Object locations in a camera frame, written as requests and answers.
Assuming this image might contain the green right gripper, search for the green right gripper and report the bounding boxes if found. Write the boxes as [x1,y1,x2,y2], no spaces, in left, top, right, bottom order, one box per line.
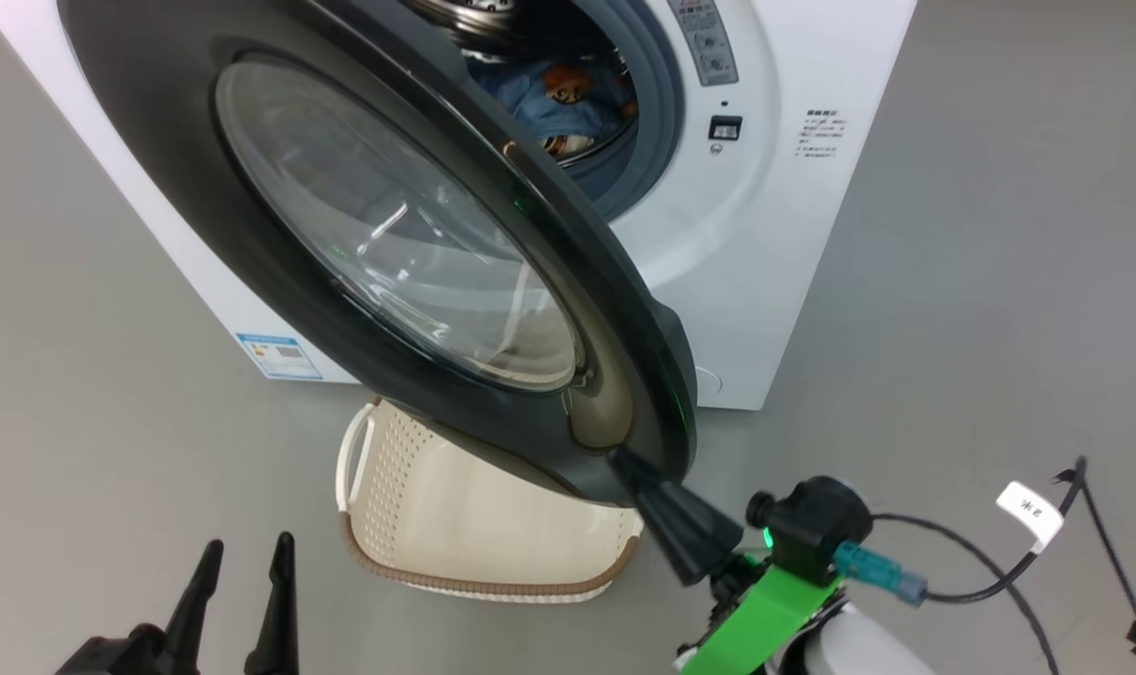
[610,450,845,675]

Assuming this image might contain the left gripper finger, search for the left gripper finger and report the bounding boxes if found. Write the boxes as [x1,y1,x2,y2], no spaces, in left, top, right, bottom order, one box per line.
[160,539,224,675]
[245,532,299,675]

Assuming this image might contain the black round washer door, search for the black round washer door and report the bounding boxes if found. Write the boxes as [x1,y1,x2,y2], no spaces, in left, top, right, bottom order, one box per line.
[57,0,699,508]

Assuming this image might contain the cream perforated laundry basket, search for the cream perforated laundry basket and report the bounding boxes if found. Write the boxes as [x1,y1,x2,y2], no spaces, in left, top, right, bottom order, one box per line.
[335,395,645,604]

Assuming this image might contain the white front-load washing machine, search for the white front-load washing machine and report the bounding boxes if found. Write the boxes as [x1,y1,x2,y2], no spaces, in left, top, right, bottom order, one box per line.
[0,0,919,412]

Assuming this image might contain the grey rubber door gasket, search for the grey rubber door gasket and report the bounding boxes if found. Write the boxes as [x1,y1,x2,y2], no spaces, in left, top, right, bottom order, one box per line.
[566,0,687,224]

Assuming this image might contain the blue energy label sticker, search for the blue energy label sticker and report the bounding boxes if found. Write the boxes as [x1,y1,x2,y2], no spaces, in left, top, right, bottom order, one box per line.
[234,332,324,382]

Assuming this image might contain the grey warning sticker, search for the grey warning sticker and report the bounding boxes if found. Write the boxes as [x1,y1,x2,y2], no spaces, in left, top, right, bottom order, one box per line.
[665,0,740,88]

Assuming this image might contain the steel washer drum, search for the steel washer drum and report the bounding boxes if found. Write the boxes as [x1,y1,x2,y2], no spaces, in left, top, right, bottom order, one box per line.
[402,0,627,172]

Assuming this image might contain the teal right cable connector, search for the teal right cable connector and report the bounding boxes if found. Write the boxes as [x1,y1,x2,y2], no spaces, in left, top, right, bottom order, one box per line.
[834,541,929,607]

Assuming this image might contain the thin black cable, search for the thin black cable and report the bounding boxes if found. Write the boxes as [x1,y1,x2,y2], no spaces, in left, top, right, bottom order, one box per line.
[922,456,1136,671]
[871,512,1061,675]

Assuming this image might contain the white right cable tag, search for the white right cable tag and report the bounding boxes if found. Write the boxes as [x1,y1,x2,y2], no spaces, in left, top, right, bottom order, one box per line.
[995,480,1065,555]

